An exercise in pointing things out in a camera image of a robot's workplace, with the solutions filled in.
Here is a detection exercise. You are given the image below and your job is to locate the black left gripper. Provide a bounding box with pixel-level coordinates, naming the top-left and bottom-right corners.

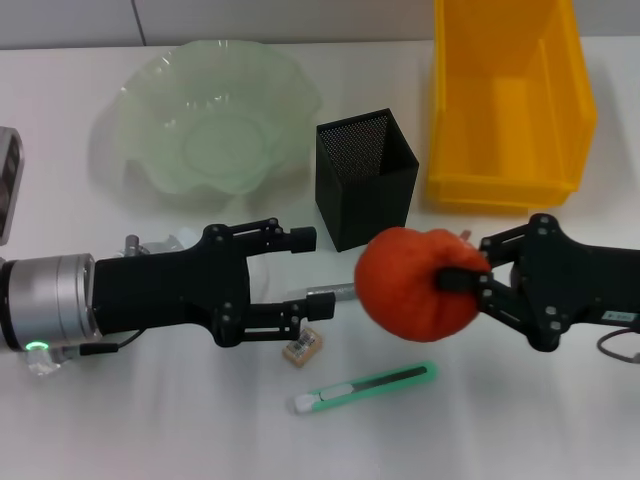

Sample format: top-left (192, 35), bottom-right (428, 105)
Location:
top-left (93, 217), bottom-right (335, 347)

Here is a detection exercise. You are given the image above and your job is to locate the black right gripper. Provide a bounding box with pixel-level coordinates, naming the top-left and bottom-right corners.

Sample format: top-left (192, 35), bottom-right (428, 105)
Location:
top-left (438, 213), bottom-right (640, 351)

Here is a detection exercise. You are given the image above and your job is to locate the orange-red soft toy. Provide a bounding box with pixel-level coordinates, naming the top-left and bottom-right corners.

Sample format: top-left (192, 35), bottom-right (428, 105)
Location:
top-left (353, 227), bottom-right (494, 344)

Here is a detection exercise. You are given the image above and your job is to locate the clear green-label water bottle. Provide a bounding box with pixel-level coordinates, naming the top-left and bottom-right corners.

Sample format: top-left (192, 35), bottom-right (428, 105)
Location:
top-left (142, 227), bottom-right (201, 254)

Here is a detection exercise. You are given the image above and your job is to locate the silver glitter pen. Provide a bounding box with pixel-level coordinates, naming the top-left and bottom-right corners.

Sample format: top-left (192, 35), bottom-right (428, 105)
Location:
top-left (285, 281), bottom-right (359, 302)

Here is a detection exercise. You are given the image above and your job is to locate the beige eraser with barcode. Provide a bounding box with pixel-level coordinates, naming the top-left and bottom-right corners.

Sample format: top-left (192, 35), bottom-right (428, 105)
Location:
top-left (281, 327), bottom-right (325, 370)

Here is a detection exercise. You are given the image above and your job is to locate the black mesh pen holder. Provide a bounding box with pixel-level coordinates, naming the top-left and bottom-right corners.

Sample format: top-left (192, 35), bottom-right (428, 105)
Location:
top-left (315, 107), bottom-right (420, 253)

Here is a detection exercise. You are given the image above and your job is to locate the green utility knife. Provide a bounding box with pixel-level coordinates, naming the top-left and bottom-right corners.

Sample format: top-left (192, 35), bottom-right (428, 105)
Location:
top-left (292, 360), bottom-right (440, 416)

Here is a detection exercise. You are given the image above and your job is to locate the green wavy glass fruit plate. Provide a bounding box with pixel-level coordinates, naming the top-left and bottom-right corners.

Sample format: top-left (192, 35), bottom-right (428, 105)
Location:
top-left (117, 40), bottom-right (324, 207)

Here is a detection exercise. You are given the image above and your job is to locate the yellow plastic storage bin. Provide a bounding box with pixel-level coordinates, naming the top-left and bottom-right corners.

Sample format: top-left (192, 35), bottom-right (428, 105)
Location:
top-left (425, 0), bottom-right (599, 209)

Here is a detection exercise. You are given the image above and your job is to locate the right gripper cable with plug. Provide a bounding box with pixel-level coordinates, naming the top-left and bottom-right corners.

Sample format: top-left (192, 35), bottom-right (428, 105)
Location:
top-left (597, 324), bottom-right (640, 365)

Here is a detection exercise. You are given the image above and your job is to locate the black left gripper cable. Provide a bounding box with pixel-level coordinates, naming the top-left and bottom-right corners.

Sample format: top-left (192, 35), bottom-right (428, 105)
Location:
top-left (64, 329), bottom-right (145, 357)

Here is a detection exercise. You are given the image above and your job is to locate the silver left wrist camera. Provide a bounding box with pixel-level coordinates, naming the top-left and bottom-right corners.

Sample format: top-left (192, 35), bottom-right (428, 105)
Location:
top-left (0, 127), bottom-right (24, 246)

